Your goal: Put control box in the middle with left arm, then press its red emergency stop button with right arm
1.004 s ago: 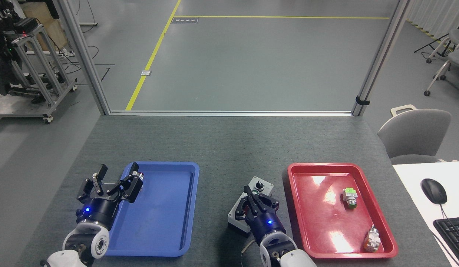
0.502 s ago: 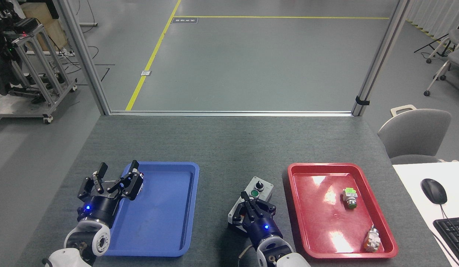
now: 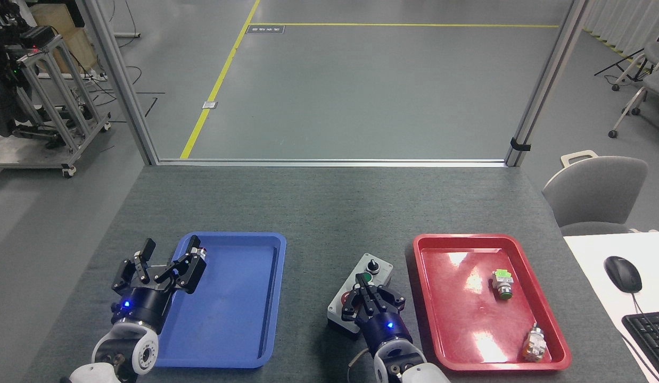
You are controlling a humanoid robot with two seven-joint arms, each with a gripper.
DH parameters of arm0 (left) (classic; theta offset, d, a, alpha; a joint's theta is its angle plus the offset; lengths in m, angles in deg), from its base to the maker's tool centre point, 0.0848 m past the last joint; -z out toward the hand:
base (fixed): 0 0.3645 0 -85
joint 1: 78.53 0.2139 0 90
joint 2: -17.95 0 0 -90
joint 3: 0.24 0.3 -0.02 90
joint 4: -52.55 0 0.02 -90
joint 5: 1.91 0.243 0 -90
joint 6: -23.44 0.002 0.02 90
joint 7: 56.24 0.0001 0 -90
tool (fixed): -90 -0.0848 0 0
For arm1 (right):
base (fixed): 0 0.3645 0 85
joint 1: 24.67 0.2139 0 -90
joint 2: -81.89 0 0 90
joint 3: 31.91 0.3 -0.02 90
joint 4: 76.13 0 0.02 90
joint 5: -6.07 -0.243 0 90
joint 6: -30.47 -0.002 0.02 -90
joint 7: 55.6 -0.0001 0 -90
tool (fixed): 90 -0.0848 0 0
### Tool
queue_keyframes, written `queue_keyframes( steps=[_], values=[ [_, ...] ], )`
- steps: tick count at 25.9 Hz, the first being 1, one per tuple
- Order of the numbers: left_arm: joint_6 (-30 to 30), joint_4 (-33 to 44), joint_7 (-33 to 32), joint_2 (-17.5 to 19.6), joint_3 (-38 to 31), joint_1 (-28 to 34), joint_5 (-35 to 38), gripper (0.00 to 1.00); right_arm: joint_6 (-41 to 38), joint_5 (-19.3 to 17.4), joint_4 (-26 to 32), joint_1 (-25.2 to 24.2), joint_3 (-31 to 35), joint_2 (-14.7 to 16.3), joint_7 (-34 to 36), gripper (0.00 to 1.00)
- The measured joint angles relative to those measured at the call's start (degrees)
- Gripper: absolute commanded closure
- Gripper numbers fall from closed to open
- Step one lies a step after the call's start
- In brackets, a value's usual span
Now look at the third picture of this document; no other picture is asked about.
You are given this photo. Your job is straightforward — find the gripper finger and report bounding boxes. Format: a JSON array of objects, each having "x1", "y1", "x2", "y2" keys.
[
  {"x1": 111, "y1": 238, "x2": 157, "y2": 293},
  {"x1": 158, "y1": 236, "x2": 208, "y2": 294},
  {"x1": 368, "y1": 286, "x2": 407, "y2": 315},
  {"x1": 341, "y1": 274, "x2": 375, "y2": 322}
]

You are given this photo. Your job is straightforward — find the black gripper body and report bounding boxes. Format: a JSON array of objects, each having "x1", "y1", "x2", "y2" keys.
[
  {"x1": 359, "y1": 306, "x2": 414, "y2": 353},
  {"x1": 110, "y1": 276, "x2": 175, "y2": 335}
]

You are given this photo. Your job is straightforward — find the grey control box with buttons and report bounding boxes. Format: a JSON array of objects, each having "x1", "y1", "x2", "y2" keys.
[{"x1": 327, "y1": 253, "x2": 394, "y2": 341}]

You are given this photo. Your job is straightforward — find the push button with green cap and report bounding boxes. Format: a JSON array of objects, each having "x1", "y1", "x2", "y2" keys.
[{"x1": 492, "y1": 269, "x2": 515, "y2": 300}]

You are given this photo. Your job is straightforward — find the cardboard box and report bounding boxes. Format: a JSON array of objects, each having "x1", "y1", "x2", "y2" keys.
[{"x1": 31, "y1": 3, "x2": 98, "y2": 75}]

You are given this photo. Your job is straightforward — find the blue plastic tray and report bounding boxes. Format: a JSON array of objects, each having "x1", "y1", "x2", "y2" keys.
[{"x1": 149, "y1": 231, "x2": 286, "y2": 369}]

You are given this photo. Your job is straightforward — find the red plastic tray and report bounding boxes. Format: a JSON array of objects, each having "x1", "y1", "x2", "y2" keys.
[{"x1": 413, "y1": 233, "x2": 572, "y2": 372}]

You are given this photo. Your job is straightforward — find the white desk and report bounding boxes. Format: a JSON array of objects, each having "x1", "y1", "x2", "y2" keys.
[{"x1": 563, "y1": 231, "x2": 659, "y2": 383}]

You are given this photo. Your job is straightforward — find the black machine on cart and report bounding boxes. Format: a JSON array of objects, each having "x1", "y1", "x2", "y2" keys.
[{"x1": 0, "y1": 0, "x2": 56, "y2": 138}]

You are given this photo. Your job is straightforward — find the grey office chair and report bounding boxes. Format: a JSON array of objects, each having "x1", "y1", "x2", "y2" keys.
[{"x1": 541, "y1": 150, "x2": 649, "y2": 236}]

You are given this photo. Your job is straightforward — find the black computer mouse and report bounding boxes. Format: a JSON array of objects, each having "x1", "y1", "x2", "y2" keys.
[{"x1": 604, "y1": 255, "x2": 643, "y2": 294}]

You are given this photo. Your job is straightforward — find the black keyboard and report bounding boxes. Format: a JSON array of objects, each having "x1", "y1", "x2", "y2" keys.
[{"x1": 621, "y1": 311, "x2": 659, "y2": 379}]

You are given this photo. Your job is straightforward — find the black tripod stand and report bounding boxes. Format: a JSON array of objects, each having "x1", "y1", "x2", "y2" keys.
[{"x1": 594, "y1": 21, "x2": 659, "y2": 81}]

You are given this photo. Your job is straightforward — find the grey chair with white legs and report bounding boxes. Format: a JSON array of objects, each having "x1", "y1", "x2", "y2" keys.
[
  {"x1": 609, "y1": 66, "x2": 659, "y2": 139},
  {"x1": 612, "y1": 40, "x2": 659, "y2": 91}
]

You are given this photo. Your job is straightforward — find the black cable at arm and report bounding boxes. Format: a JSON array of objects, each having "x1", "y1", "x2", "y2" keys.
[{"x1": 348, "y1": 346, "x2": 374, "y2": 369}]

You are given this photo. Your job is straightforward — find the silver aluminium rail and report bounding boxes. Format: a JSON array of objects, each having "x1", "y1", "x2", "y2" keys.
[{"x1": 156, "y1": 159, "x2": 508, "y2": 168}]

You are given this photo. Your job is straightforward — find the aluminium frame cart on wheels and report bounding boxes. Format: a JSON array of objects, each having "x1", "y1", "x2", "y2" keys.
[{"x1": 0, "y1": 33, "x2": 113, "y2": 179}]

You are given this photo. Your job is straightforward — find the silver aluminium post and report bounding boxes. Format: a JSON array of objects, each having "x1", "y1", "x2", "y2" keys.
[
  {"x1": 504, "y1": 0, "x2": 591, "y2": 168},
  {"x1": 84, "y1": 0, "x2": 160, "y2": 165}
]

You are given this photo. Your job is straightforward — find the black mouse cable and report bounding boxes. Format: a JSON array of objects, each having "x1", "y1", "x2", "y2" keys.
[{"x1": 620, "y1": 292, "x2": 659, "y2": 383}]

